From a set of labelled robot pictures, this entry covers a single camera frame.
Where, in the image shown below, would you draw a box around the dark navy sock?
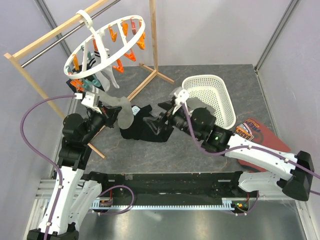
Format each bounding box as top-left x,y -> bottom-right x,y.
66,74 -> 104,93

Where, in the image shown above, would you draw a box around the grey sock with white stripes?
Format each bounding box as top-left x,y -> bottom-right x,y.
186,97 -> 215,114

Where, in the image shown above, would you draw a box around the purple cable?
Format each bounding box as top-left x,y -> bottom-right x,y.
19,94 -> 77,240
182,103 -> 320,196

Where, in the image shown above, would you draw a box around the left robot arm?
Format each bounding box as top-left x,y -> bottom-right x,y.
27,106 -> 122,240

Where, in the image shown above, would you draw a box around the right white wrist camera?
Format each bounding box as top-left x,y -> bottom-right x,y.
172,86 -> 190,114

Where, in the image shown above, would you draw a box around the white sock black stripes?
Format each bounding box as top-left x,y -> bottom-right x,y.
100,65 -> 120,89

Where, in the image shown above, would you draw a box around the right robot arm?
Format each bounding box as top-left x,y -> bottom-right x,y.
143,97 -> 319,202

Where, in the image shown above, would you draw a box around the white round clip hanger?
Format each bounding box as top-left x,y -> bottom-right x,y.
68,21 -> 136,85

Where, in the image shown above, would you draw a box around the white perforated laundry basket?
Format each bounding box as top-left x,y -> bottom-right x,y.
182,74 -> 236,130

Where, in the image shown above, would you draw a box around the metal rack rod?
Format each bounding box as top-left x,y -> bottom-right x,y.
20,9 -> 96,68

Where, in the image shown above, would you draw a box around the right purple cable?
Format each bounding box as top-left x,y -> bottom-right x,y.
182,103 -> 320,196

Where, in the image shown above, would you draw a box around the black folded garment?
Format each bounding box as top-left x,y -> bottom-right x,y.
119,105 -> 174,143

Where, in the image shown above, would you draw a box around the wooden drying rack frame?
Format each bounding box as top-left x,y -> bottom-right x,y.
3,0 -> 176,160

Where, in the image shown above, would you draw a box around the red printed t-shirt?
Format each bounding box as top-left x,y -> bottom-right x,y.
233,117 -> 292,174

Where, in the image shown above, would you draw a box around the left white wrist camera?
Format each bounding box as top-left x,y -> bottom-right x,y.
74,91 -> 102,114

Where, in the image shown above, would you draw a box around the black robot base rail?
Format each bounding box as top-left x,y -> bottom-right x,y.
82,171 -> 257,206

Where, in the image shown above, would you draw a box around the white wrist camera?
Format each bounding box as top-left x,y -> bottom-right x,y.
74,91 -> 102,114
172,86 -> 190,114

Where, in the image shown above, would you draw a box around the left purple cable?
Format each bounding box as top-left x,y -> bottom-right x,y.
19,94 -> 77,240

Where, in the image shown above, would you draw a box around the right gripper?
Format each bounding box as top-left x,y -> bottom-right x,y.
143,99 -> 202,141

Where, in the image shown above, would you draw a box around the white slotted cable duct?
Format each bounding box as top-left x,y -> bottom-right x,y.
89,198 -> 248,211

